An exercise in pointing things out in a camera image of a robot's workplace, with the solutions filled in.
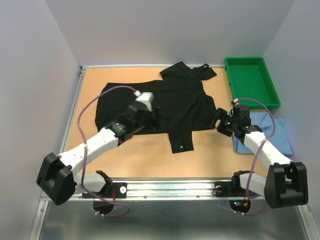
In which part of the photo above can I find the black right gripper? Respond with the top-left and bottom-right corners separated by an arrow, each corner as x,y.
204,107 -> 238,137

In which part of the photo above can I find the black long sleeve shirt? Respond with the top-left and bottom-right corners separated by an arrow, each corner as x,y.
95,61 -> 217,154

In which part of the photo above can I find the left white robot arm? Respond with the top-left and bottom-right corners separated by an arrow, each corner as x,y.
36,91 -> 159,206

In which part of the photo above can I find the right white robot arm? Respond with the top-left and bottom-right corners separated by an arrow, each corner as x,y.
212,104 -> 309,209

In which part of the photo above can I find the light blue folded shirt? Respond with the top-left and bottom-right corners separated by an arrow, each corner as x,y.
233,111 -> 294,156

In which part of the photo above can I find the green plastic bin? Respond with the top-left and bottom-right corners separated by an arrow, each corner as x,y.
224,57 -> 281,110

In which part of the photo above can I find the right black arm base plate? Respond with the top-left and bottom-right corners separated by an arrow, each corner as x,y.
212,181 -> 246,198

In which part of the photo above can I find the aluminium table frame rail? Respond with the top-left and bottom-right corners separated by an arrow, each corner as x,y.
52,65 -> 83,155

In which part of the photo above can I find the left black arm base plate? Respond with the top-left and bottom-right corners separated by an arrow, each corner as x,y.
94,182 -> 127,199

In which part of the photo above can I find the front aluminium rail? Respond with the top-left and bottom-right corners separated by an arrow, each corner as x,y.
39,177 -> 307,201

